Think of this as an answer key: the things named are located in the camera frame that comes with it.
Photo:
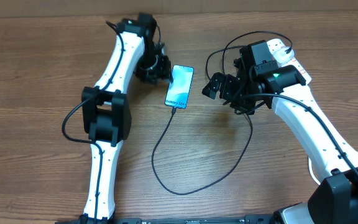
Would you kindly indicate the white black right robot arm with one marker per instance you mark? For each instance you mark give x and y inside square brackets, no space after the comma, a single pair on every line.
[269,74]

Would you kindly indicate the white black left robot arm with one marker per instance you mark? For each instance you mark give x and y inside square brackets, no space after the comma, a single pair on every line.
[105,107]

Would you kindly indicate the white power strip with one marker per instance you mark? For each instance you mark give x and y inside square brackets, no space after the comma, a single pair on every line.
[276,44]

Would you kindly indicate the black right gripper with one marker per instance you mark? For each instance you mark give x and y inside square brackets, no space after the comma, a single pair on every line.
[229,83]

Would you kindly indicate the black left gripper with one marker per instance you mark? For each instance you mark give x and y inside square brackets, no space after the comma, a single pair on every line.
[161,71]

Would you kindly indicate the white charger plug adapter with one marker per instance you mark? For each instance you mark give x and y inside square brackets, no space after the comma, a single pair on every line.
[283,55]

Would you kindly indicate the blue Galaxy smartphone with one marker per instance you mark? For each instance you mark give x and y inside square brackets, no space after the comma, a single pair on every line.
[179,89]

